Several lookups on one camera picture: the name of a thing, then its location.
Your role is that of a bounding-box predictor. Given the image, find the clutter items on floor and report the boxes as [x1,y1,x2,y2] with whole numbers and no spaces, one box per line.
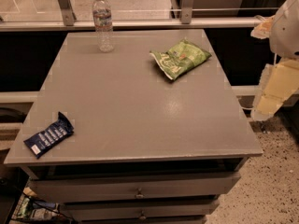
[12,188,69,224]

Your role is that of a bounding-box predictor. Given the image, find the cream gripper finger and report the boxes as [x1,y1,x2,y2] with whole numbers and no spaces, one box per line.
[250,59,299,121]
[250,15,274,39]

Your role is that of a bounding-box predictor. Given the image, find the lower grey drawer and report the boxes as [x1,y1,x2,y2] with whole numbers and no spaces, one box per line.
[61,199,219,221]

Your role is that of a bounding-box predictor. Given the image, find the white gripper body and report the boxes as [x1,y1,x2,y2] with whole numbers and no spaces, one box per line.
[269,0,299,59]

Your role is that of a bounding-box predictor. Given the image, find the upper grey drawer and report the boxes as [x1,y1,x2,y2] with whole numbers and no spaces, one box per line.
[29,172,240,203]

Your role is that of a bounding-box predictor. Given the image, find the green jalapeno chip bag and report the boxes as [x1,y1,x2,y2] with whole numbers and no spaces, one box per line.
[149,38,211,80]

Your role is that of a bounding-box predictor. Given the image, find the clear plastic water bottle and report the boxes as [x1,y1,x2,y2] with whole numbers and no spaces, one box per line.
[92,0,114,52]

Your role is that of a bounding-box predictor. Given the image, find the grey drawer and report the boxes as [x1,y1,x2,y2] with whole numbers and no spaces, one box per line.
[61,199,219,221]
[29,172,240,203]

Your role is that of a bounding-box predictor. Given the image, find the blue rxbar blueberry wrapper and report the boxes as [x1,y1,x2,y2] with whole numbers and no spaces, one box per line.
[23,112,74,159]

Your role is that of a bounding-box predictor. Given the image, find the grey drawer cabinet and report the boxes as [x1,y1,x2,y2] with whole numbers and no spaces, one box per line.
[6,29,262,224]

